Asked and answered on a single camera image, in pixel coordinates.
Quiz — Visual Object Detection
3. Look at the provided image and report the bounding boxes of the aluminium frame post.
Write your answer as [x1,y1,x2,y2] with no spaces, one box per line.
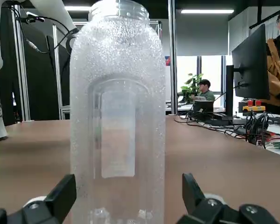
[167,0,178,115]

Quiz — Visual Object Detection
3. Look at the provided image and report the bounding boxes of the black computer monitor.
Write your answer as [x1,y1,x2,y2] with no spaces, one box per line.
[225,23,271,120]

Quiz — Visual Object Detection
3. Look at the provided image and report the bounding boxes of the yellow emergency stop box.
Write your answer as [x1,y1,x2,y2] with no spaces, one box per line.
[242,99,266,113]

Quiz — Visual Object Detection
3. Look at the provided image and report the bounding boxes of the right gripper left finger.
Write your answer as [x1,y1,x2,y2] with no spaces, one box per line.
[0,174,77,224]

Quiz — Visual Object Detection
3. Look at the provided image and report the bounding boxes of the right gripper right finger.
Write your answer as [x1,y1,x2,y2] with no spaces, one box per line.
[175,172,280,224]

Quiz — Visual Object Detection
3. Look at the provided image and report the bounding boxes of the tangled black cables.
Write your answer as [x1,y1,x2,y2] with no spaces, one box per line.
[174,111,271,148]

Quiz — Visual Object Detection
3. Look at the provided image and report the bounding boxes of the black laptop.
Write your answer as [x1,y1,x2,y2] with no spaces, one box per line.
[192,100,214,113]

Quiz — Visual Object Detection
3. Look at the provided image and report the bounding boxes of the transparent plastic bottle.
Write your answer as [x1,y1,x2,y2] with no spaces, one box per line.
[69,0,167,224]

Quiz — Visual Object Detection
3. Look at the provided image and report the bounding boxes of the green potted plant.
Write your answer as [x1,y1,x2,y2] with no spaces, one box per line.
[181,73,204,100]

